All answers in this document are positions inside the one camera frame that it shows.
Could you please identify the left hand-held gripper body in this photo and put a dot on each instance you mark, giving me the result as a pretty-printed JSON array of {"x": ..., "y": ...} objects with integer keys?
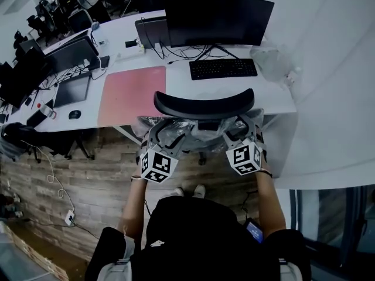
[{"x": 159, "y": 162}]

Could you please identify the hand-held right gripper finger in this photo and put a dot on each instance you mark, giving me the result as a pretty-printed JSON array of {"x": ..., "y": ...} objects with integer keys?
[
  {"x": 252, "y": 130},
  {"x": 231, "y": 139}
]

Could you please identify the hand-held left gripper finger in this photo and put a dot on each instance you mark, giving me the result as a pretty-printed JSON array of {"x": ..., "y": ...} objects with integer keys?
[
  {"x": 179, "y": 145},
  {"x": 150, "y": 135}
]

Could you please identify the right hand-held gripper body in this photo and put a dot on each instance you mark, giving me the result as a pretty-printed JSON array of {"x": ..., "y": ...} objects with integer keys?
[{"x": 243, "y": 155}]

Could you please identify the black plastic-wrapped office chair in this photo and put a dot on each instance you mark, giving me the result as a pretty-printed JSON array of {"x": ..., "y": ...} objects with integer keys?
[{"x": 202, "y": 107}]

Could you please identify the person's right forearm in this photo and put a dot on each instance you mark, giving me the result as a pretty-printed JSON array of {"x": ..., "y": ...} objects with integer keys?
[{"x": 271, "y": 203}]

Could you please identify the person's left forearm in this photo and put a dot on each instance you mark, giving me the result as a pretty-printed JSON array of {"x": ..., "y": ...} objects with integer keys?
[{"x": 132, "y": 209}]

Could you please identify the person's left hand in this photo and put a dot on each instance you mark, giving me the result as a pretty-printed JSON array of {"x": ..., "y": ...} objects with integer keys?
[{"x": 143, "y": 145}]

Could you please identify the person's right hand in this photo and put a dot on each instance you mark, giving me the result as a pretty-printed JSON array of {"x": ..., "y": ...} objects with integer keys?
[{"x": 264, "y": 159}]

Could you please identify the white desk leg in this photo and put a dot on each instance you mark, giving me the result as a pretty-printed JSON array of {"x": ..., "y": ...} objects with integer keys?
[{"x": 129, "y": 135}]

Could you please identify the pink desk mat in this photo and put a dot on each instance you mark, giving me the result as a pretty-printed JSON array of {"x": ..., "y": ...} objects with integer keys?
[{"x": 132, "y": 95}]

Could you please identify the person's right white shoe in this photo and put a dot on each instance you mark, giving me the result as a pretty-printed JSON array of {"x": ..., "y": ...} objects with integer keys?
[{"x": 199, "y": 191}]

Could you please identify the black keyboard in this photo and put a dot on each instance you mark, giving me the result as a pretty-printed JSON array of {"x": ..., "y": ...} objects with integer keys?
[{"x": 222, "y": 69}]

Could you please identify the clear plastic bag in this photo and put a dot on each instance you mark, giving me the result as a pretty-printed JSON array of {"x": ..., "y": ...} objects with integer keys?
[{"x": 269, "y": 60}]

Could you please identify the black phone with blue screen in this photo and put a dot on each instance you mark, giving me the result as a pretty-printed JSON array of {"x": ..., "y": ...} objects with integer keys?
[{"x": 254, "y": 232}]

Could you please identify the black computer mouse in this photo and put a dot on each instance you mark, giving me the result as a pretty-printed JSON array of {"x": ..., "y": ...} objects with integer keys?
[{"x": 74, "y": 114}]

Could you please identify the grey flat laptop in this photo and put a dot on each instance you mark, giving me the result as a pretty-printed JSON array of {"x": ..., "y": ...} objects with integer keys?
[{"x": 71, "y": 91}]

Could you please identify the person's torso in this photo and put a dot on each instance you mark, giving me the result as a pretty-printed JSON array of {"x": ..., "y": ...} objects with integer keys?
[{"x": 199, "y": 244}]

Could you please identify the small black device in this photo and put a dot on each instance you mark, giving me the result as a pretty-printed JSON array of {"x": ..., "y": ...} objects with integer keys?
[{"x": 131, "y": 44}]

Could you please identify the dark upright laptop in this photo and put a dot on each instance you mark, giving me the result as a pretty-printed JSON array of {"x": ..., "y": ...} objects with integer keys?
[{"x": 152, "y": 34}]

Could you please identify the black chair with draped jacket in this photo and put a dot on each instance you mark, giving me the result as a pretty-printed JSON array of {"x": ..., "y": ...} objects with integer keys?
[{"x": 49, "y": 139}]

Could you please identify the white power strip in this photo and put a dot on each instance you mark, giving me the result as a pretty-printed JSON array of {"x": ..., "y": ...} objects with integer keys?
[{"x": 69, "y": 217}]

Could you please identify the clear bottle with red label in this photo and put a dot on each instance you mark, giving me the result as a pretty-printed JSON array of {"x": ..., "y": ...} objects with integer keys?
[{"x": 47, "y": 111}]

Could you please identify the dark-framed glass door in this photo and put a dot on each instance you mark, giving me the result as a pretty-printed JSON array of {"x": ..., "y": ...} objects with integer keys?
[{"x": 331, "y": 221}]

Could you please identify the clear water bottle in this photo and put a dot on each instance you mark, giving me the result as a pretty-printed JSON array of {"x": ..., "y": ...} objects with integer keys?
[{"x": 99, "y": 35}]

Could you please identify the small black monitor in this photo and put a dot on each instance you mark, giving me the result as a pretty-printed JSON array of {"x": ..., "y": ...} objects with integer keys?
[{"x": 70, "y": 56}]

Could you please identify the large black curved monitor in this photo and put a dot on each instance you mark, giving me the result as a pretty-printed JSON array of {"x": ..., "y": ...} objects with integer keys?
[{"x": 216, "y": 22}]

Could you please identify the grey cloth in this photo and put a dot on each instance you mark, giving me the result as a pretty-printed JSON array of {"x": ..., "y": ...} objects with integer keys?
[{"x": 7, "y": 151}]

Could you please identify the cardboard box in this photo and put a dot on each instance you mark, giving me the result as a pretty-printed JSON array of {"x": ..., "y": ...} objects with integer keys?
[{"x": 29, "y": 253}]

